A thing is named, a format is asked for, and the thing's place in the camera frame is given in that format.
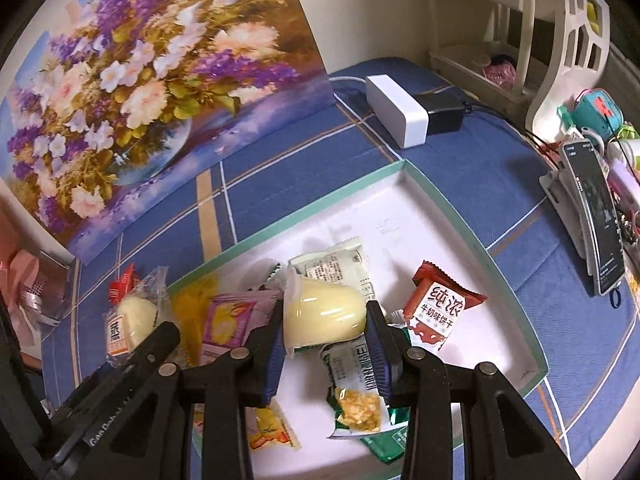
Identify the cream yellow roll snack packet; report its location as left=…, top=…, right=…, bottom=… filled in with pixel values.
left=192, top=400, right=300, bottom=455

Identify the clear bag white bun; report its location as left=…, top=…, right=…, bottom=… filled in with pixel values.
left=104, top=266, right=175, bottom=365

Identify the purple roll snack packet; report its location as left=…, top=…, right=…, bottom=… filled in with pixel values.
left=200, top=290, right=282, bottom=365

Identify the yellow cake snack packet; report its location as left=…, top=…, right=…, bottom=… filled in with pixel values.
left=169, top=273, right=218, bottom=366

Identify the red white biscuit packet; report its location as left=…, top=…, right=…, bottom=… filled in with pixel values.
left=401, top=261, right=487, bottom=352

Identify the white green cracker packet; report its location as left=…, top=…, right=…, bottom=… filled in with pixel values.
left=320, top=336, right=409, bottom=439

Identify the red triangular snack packet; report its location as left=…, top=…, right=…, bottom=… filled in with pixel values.
left=108, top=263, right=141, bottom=307

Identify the yellow jelly cup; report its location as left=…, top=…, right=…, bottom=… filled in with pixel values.
left=283, top=266, right=367, bottom=356

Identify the pale beige snack packet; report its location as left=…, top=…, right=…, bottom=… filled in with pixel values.
left=290, top=236, right=375, bottom=301

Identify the dark green snack packet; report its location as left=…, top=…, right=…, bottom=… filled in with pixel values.
left=360, top=426, right=408, bottom=464

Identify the pink paper flower bouquet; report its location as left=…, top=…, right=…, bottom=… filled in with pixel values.
left=1, top=211, right=70, bottom=362

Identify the teal white shallow box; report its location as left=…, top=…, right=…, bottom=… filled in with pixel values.
left=169, top=160, right=558, bottom=479

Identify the smartphone on stand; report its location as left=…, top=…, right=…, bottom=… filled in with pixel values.
left=539, top=140, right=625, bottom=296

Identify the blue plaid tablecloth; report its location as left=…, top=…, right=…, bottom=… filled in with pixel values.
left=42, top=58, right=639, bottom=479

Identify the white rectangular device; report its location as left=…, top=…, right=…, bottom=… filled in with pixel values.
left=366, top=75, right=428, bottom=148

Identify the black power adapter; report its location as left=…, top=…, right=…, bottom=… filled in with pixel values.
left=414, top=92, right=465, bottom=136

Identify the teal toy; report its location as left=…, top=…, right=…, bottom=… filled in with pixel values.
left=556, top=88, right=624, bottom=142

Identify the floral still life painting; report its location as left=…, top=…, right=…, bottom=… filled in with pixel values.
left=1, top=0, right=333, bottom=262

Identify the white wooden shelf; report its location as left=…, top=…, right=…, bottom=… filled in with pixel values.
left=428, top=0, right=611, bottom=140

